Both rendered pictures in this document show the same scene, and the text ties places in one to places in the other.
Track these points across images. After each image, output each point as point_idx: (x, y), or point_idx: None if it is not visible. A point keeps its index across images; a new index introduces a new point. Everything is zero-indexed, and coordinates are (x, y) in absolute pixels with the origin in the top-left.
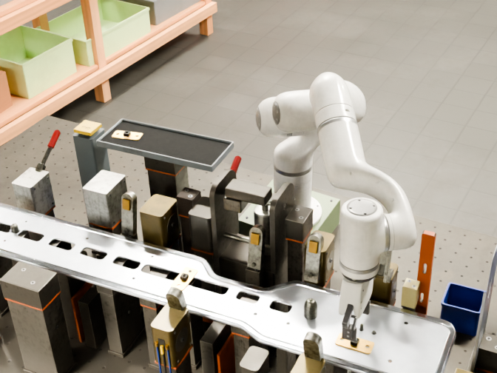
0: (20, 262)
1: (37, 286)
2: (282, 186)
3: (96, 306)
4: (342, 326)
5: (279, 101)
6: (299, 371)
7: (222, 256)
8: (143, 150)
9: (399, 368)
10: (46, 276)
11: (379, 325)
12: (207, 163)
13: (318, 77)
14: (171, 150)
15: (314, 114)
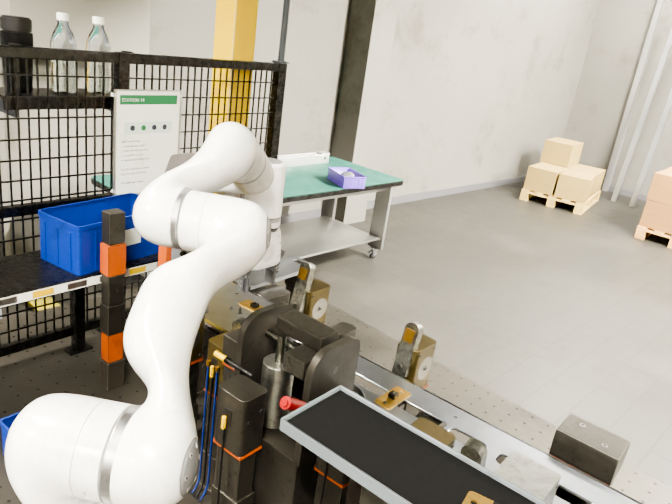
0: (615, 457)
1: (574, 418)
2: (264, 310)
3: None
4: (278, 267)
5: (264, 211)
6: (318, 286)
7: None
8: (458, 453)
9: (234, 289)
10: (568, 427)
11: (222, 311)
12: (344, 397)
13: (242, 131)
14: (402, 444)
15: (261, 156)
